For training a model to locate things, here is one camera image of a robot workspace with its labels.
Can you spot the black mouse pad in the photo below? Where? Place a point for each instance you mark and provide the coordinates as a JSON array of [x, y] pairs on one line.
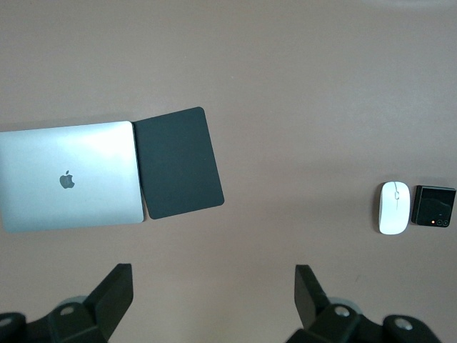
[[178, 164]]

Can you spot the white computer mouse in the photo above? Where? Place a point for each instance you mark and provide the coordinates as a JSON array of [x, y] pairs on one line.
[[392, 214]]

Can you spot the black flip phone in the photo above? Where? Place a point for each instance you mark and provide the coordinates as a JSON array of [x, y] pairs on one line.
[[432, 203]]

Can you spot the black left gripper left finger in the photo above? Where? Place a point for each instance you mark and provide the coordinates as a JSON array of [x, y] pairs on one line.
[[82, 321]]

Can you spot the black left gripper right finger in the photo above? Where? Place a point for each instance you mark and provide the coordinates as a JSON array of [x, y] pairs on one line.
[[321, 321]]

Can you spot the silver closed laptop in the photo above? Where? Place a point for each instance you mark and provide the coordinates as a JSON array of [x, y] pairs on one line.
[[89, 171]]

